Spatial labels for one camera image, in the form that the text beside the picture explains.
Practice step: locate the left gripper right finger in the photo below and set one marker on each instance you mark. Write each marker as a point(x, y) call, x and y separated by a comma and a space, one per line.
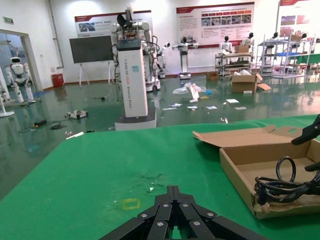
point(195, 220)

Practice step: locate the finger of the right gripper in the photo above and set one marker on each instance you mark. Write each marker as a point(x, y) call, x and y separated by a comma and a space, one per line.
point(315, 166)
point(310, 132)

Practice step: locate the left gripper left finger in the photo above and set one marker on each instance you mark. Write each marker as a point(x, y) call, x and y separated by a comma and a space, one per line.
point(155, 220)

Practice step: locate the torn-edged cardboard box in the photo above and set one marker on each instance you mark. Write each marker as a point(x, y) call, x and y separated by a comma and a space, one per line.
point(250, 171)

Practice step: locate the open cardboard box on floor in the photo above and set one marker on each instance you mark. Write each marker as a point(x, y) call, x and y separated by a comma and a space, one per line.
point(242, 86)

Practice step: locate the cardboard box on rack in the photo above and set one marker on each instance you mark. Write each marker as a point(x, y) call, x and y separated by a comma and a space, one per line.
point(241, 49)

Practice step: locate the small brown floor box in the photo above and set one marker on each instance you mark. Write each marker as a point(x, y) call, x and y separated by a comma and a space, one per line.
point(212, 75)

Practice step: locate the black box on floor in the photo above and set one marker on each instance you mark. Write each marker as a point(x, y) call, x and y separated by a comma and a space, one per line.
point(40, 123)

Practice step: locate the white paper scrap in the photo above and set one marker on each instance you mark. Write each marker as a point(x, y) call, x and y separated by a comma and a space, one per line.
point(151, 189)

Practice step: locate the white foam block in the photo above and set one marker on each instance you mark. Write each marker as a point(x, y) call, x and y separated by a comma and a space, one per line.
point(248, 92)

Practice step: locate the white paper sheet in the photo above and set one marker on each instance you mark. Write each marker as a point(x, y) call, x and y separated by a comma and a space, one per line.
point(240, 108)
point(232, 101)

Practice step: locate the green-topped table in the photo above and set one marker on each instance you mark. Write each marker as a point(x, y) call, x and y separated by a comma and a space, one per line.
point(310, 58)

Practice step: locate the green tablecloth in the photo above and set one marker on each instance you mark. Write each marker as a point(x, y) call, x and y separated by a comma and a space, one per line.
point(87, 175)

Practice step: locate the metal shelving with bins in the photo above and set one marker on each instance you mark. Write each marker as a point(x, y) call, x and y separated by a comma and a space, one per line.
point(290, 53)

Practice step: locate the silver metal clamp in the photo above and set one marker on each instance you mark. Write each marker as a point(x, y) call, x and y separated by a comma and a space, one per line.
point(224, 120)

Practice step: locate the metal trolley rack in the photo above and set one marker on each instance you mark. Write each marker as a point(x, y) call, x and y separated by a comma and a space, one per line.
point(232, 66)

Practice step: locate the blue packet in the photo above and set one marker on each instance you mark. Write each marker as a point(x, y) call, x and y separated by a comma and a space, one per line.
point(208, 92)

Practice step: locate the white humanoid torso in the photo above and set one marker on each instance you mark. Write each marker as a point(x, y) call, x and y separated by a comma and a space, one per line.
point(247, 41)
point(225, 46)

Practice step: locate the yellow pad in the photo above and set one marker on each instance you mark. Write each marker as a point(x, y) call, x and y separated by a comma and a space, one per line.
point(204, 97)

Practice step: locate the white sticks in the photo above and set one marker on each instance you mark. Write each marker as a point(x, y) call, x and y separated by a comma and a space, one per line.
point(75, 135)

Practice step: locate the white red paper carton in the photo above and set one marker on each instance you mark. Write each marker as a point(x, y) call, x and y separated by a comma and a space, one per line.
point(193, 91)

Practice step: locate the clear plastic bag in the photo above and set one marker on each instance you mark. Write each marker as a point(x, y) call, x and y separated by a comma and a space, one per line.
point(178, 90)

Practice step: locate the white device on floor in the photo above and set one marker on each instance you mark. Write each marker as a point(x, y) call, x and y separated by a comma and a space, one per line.
point(77, 114)

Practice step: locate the white robot with spread arms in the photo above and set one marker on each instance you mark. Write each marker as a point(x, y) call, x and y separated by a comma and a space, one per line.
point(184, 62)

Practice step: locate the small white black-headed robot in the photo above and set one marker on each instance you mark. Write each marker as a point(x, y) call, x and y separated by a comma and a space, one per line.
point(163, 51)

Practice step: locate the red bin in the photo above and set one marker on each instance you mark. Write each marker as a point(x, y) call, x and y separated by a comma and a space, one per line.
point(58, 80)

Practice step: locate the black display on stand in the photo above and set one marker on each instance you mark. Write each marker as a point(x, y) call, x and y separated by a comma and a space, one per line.
point(90, 48)

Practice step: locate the white humanoid robot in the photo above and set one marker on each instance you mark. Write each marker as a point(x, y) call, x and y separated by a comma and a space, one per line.
point(18, 77)

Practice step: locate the green exit sign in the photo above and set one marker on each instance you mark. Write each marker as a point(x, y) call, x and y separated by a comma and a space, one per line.
point(8, 20)

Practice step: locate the tall red wall board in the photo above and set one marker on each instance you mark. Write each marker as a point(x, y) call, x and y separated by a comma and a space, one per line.
point(300, 10)

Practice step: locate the white pedestal robot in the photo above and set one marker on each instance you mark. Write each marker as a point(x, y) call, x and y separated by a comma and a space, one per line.
point(135, 82)

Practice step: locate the wide photo wall board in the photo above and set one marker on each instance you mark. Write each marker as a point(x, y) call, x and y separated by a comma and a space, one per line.
point(190, 27)

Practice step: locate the grey door frame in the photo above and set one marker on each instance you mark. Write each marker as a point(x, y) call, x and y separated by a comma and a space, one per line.
point(33, 65)

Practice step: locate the red white wall board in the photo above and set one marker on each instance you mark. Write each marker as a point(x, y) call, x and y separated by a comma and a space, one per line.
point(100, 25)

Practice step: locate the grey wall pipe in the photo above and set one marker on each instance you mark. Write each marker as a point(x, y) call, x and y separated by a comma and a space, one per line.
point(55, 37)

